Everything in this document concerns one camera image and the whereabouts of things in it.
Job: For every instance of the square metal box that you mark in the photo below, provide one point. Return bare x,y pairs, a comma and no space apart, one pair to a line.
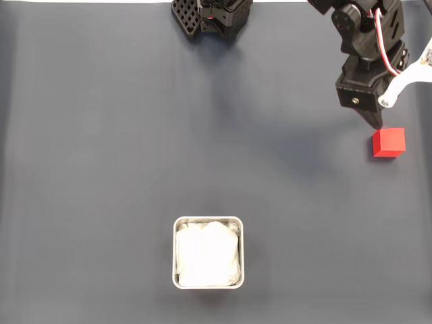
174,253

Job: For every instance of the white tissue paper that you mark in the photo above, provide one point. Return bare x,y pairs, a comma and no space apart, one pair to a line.
207,253

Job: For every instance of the grey table mat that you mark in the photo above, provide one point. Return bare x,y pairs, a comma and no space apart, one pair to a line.
101,168

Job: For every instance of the red cube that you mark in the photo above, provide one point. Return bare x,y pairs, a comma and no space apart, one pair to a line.
389,142

